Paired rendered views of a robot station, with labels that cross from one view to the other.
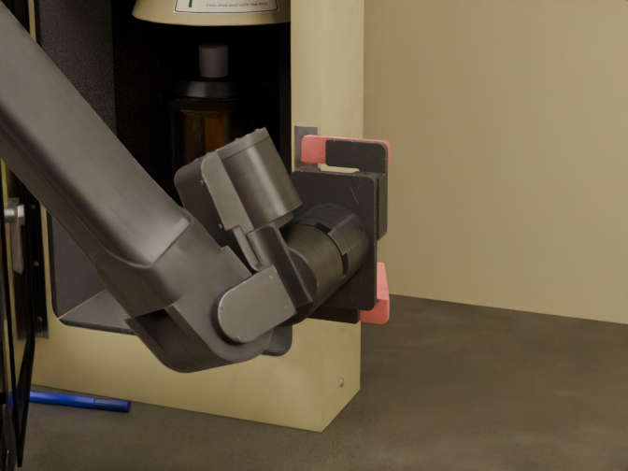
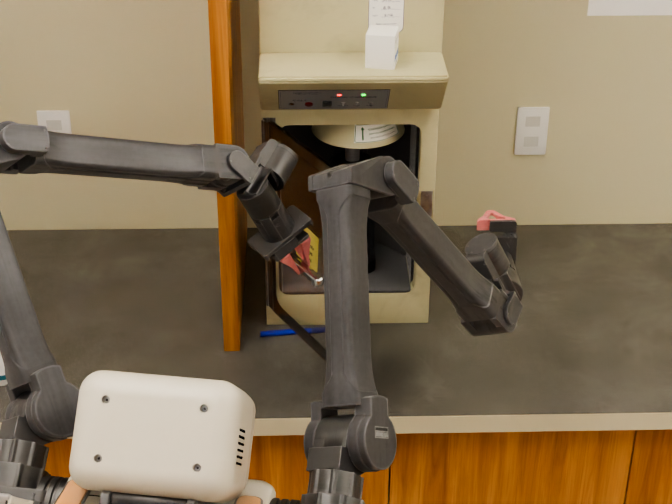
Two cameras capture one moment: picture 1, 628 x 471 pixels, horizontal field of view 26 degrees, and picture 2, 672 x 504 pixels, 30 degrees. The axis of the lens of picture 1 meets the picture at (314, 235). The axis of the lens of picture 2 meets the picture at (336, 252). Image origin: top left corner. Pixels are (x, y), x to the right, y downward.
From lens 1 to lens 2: 1.44 m
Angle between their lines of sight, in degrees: 25
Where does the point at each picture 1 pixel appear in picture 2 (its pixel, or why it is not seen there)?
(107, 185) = (470, 280)
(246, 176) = (496, 257)
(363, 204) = (511, 247)
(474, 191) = not seen: hidden behind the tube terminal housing
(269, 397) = (401, 311)
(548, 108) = (465, 123)
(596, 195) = (490, 163)
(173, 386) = not seen: hidden behind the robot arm
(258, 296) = (514, 305)
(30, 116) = (450, 263)
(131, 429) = not seen: hidden behind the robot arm
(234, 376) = (383, 304)
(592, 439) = (542, 300)
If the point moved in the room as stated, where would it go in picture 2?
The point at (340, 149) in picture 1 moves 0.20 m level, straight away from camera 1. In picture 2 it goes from (497, 224) to (445, 176)
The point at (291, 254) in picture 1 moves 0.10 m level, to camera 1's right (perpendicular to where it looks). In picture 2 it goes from (512, 283) to (564, 271)
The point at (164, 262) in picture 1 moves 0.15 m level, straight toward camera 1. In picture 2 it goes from (491, 303) to (549, 349)
